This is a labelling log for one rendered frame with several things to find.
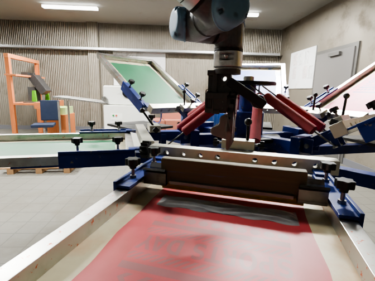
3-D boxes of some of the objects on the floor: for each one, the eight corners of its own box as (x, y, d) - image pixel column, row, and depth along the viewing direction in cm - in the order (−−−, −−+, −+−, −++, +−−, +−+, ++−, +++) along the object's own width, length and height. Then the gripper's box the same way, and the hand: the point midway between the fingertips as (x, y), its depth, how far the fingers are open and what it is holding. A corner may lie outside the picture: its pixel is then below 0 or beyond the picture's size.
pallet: (88, 160, 453) (88, 155, 452) (75, 174, 382) (74, 167, 380) (24, 160, 442) (24, 155, 440) (-2, 174, 370) (-3, 168, 369)
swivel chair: (51, 147, 549) (47, 101, 530) (25, 146, 548) (21, 100, 530) (63, 142, 605) (61, 100, 586) (41, 141, 605) (37, 99, 586)
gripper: (212, 71, 75) (209, 143, 79) (204, 67, 64) (201, 150, 68) (241, 71, 73) (237, 144, 77) (239, 67, 61) (234, 153, 65)
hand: (231, 143), depth 71 cm, fingers open, 4 cm apart
